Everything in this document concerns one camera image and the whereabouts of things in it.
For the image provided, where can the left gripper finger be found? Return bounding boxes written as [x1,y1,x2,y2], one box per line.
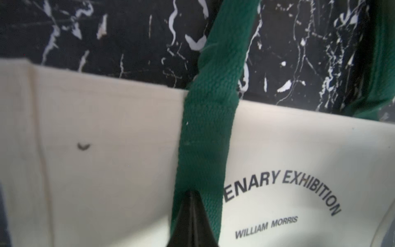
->
[167,190,218,247]

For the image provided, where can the cream tote bag green handles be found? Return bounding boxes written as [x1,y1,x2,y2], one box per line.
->
[1,1,395,247]

